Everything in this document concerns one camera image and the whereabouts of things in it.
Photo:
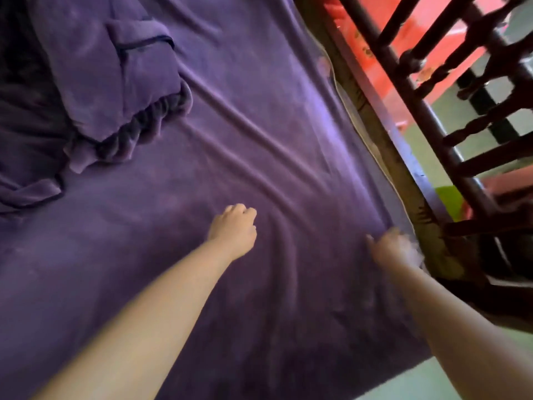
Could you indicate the person's right hand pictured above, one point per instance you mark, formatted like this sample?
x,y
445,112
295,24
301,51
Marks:
x,y
391,249

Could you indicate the person's left hand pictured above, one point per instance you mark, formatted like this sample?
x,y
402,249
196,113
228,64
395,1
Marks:
x,y
233,231

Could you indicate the purple plush bed sheet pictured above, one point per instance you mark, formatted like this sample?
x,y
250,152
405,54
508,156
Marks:
x,y
250,162

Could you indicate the red wooden bed frame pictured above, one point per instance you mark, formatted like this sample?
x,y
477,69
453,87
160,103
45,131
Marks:
x,y
449,120

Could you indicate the purple fleece duvet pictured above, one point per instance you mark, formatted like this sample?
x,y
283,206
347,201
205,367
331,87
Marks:
x,y
95,79

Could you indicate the person's right forearm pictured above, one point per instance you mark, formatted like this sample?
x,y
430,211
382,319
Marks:
x,y
458,329

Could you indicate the person's left forearm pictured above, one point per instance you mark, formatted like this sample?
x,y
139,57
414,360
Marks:
x,y
137,329

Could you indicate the green plastic object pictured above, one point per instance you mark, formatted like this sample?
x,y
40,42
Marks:
x,y
451,202

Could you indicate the red cloth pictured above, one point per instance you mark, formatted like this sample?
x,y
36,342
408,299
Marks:
x,y
416,33

